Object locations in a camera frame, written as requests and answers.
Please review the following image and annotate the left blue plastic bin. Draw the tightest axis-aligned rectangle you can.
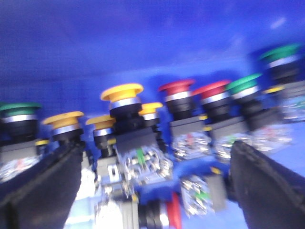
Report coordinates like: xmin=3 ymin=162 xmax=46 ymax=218
xmin=0 ymin=0 xmax=305 ymax=229

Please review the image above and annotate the green push button far left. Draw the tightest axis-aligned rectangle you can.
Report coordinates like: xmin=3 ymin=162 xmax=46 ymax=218
xmin=0 ymin=102 xmax=41 ymax=183

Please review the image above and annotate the yellow push button left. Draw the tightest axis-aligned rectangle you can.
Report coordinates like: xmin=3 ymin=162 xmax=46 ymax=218
xmin=42 ymin=111 xmax=84 ymax=146

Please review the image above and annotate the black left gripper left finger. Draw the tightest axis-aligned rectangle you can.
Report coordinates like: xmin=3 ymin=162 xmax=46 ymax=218
xmin=0 ymin=144 xmax=83 ymax=229

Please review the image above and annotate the green push button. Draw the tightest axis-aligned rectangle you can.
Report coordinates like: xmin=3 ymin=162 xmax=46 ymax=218
xmin=260 ymin=43 xmax=305 ymax=123
xmin=0 ymin=102 xmax=41 ymax=183
xmin=226 ymin=73 xmax=294 ymax=152

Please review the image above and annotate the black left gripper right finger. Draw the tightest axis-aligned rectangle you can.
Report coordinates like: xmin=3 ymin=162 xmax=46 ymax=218
xmin=230 ymin=141 xmax=305 ymax=229

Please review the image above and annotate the yellow push button middle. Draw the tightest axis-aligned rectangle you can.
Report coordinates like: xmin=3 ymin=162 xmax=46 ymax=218
xmin=85 ymin=115 xmax=120 ymax=182

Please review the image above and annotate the green push button far right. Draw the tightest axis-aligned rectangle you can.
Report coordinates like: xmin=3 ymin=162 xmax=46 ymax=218
xmin=260 ymin=43 xmax=305 ymax=123

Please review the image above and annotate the red push button upright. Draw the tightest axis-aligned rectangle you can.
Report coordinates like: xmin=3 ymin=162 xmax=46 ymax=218
xmin=158 ymin=79 xmax=212 ymax=161

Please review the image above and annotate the lying push button left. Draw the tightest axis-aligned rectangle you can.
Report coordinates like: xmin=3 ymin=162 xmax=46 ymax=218
xmin=91 ymin=161 xmax=140 ymax=229

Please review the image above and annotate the lying red push button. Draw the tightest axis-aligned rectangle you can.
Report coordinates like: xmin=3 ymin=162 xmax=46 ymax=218
xmin=139 ymin=167 xmax=227 ymax=229

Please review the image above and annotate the yellow push button behind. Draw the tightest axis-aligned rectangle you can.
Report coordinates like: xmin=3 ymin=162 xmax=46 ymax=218
xmin=139 ymin=102 xmax=167 ymax=153

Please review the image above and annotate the yellow mushroom push button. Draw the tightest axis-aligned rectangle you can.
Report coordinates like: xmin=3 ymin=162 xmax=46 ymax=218
xmin=101 ymin=83 xmax=173 ymax=186

